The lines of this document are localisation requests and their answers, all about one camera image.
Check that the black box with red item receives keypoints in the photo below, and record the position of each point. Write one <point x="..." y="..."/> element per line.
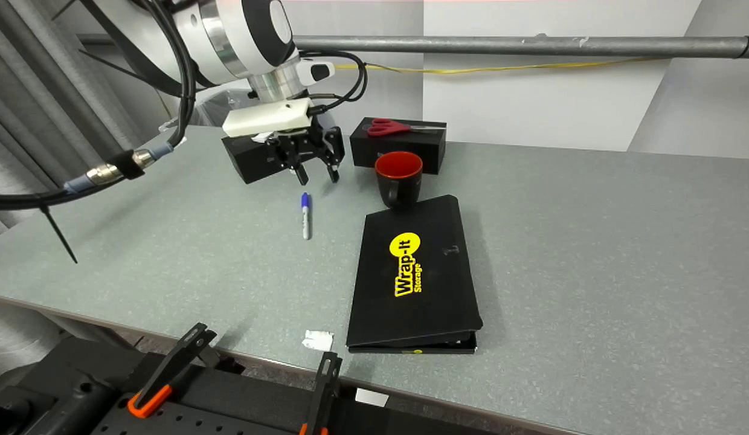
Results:
<point x="427" y="141"/>

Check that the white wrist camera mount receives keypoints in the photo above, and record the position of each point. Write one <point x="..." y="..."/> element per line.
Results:
<point x="263" y="118"/>

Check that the black mug with red inside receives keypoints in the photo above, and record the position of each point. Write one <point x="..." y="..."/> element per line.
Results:
<point x="399" y="185"/>

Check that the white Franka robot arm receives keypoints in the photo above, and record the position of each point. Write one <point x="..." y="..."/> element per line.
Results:
<point x="238" y="36"/>

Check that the white label sticker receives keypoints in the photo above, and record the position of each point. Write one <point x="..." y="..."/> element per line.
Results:
<point x="371" y="396"/>

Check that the grey curtain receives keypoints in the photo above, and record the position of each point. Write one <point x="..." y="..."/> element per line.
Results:
<point x="28" y="120"/>

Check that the black box with white print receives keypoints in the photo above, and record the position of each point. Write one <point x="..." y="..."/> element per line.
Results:
<point x="249" y="160"/>

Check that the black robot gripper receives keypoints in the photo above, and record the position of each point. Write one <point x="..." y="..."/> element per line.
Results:
<point x="311" y="145"/>

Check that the white tape piece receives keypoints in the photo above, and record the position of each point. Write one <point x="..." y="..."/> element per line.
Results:
<point x="318" y="338"/>

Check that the blue pen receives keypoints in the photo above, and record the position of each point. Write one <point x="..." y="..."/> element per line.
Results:
<point x="305" y="215"/>

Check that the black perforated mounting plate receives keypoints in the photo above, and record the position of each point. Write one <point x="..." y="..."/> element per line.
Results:
<point x="148" y="401"/>

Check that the flat black box yellow logo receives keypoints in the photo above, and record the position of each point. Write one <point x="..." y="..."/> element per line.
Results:
<point x="415" y="273"/>

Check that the red object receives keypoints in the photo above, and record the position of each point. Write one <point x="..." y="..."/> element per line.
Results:
<point x="388" y="125"/>

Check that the grey metal pipe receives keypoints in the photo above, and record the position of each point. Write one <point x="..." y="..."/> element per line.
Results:
<point x="553" y="43"/>

